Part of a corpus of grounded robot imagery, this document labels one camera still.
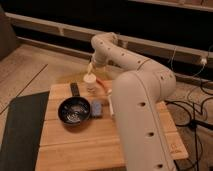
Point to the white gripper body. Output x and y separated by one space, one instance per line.
94 66

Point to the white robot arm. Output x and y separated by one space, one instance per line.
135 93

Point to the black ceramic bowl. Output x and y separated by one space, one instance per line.
74 110

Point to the black remote control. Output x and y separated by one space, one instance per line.
74 89

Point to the white tube with red cap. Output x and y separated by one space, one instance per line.
109 93

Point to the blue sponge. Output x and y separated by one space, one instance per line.
96 108

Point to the wooden table top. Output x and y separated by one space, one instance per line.
94 144

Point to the dark floor mat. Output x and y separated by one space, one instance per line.
22 132

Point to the white wall shelf rail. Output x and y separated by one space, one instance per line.
183 54

